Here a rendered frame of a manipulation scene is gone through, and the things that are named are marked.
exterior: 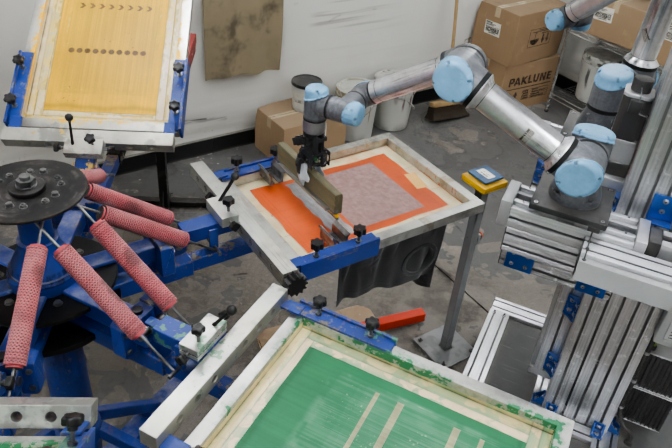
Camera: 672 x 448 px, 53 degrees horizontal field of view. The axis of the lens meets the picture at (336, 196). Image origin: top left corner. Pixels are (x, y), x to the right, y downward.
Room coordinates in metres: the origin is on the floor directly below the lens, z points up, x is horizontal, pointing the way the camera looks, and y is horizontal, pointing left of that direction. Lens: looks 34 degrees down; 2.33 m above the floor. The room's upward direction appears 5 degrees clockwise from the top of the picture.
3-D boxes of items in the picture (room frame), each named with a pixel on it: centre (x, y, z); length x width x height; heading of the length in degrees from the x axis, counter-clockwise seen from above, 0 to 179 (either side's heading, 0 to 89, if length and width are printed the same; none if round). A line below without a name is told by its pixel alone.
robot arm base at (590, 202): (1.71, -0.71, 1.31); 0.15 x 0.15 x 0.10
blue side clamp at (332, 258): (1.68, -0.02, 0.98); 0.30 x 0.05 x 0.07; 126
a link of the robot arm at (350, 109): (1.89, -0.01, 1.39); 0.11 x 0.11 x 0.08; 67
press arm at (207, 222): (1.72, 0.40, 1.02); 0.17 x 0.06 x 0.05; 126
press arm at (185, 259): (1.79, 0.30, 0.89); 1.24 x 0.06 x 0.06; 126
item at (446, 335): (2.28, -0.58, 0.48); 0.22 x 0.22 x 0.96; 36
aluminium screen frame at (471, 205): (2.05, -0.05, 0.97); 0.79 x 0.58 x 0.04; 126
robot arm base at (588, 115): (2.17, -0.90, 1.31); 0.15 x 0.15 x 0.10
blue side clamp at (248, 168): (2.13, 0.31, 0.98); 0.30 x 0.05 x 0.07; 126
